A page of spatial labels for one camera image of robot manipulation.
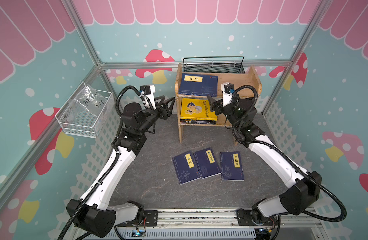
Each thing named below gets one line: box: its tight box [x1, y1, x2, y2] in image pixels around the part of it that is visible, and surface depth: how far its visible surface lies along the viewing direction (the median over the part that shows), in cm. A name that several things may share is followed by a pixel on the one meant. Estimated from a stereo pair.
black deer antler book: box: [180, 119, 217, 125], surface depth 86 cm
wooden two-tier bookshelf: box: [175, 63, 262, 146], surface depth 76 cm
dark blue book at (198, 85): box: [178, 73, 219, 97], surface depth 75 cm
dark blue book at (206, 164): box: [193, 147, 222, 179], surface depth 94 cm
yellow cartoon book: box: [180, 98, 218, 121], surface depth 87 cm
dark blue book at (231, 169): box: [219, 151, 245, 182], surface depth 93 cm
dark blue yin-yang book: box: [172, 150, 202, 186], surface depth 93 cm
